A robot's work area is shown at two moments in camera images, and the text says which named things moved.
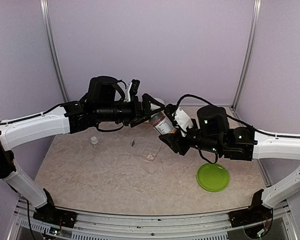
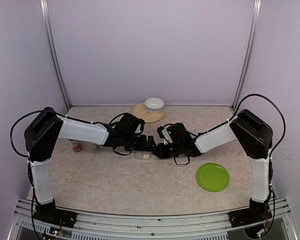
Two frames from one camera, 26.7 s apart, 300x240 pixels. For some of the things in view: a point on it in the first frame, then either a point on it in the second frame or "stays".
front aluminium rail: [279, 225] stays
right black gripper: [175, 143] -> [161, 155]
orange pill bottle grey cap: [162, 123] -> [76, 145]
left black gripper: [139, 115] -> [143, 146]
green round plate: [213, 177] stays
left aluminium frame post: [44, 5] stays
